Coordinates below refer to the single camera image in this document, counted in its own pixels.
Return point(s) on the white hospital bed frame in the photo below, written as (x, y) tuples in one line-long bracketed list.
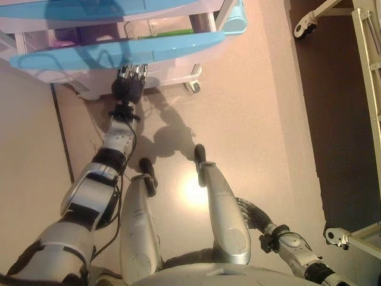
[(372, 74)]

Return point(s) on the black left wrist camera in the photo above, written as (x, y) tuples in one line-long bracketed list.
[(125, 111)]

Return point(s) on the light blue waste bin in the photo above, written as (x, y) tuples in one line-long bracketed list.
[(236, 21)]

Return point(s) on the silver left robot leg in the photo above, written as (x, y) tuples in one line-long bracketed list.
[(137, 223)]

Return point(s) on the silver right robot leg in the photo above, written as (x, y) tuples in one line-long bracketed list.
[(226, 208)]

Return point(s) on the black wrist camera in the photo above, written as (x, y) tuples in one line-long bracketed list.
[(269, 238), (125, 111)]

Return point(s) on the silver robot leg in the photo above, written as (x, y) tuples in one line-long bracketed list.
[(137, 223), (226, 208)]

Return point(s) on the white black bed caster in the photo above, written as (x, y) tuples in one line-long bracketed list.
[(332, 235), (302, 29)]

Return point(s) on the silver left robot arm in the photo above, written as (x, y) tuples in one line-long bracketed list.
[(83, 190)]

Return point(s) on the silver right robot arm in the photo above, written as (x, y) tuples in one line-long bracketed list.
[(297, 241)]

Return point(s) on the white grey cart caster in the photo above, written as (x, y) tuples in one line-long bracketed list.
[(194, 87)]

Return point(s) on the green white medicine box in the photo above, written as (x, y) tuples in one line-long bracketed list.
[(169, 33)]

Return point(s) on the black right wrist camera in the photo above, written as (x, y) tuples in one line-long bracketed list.
[(269, 238)]

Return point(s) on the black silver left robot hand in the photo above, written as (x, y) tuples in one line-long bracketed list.
[(128, 89)]

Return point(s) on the white blue medical cart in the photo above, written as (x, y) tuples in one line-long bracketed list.
[(184, 76)]

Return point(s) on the shallow blue white cart drawer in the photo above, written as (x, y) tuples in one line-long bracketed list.
[(89, 9)]

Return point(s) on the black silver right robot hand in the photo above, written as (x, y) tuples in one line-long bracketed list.
[(259, 219)]

